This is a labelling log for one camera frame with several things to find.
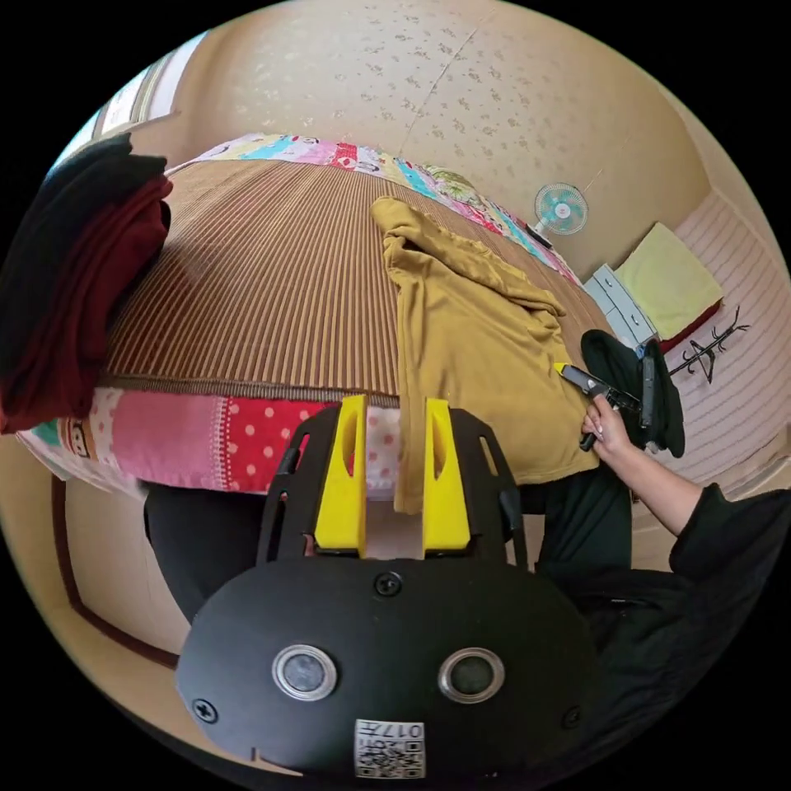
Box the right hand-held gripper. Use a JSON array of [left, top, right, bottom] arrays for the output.
[[554, 329, 687, 460]]

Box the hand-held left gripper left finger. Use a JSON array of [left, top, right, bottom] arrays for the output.
[[313, 395, 369, 555]]

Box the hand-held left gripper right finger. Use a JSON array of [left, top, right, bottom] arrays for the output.
[[422, 397, 472, 552]]

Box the brown long sleeve shirt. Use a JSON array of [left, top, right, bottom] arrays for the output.
[[369, 196, 601, 516]]

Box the person's right forearm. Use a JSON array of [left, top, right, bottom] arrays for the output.
[[595, 437, 709, 537]]

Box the person's right hand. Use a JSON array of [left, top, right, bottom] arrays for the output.
[[580, 394, 634, 463]]

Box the white drawer cupboard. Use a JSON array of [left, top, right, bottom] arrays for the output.
[[583, 222, 725, 358]]

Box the black coat stand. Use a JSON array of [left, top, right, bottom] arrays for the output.
[[669, 305, 752, 386]]

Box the teal electric fan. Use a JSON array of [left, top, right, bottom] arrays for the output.
[[530, 181, 589, 250]]

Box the bed with striped woven mat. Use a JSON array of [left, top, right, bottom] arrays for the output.
[[15, 132, 614, 497]]

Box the person's body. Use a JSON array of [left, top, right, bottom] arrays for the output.
[[143, 456, 791, 758]]

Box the pile of clothes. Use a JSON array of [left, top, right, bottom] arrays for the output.
[[0, 132, 174, 436]]

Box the window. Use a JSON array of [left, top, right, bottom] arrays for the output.
[[92, 61, 171, 136]]

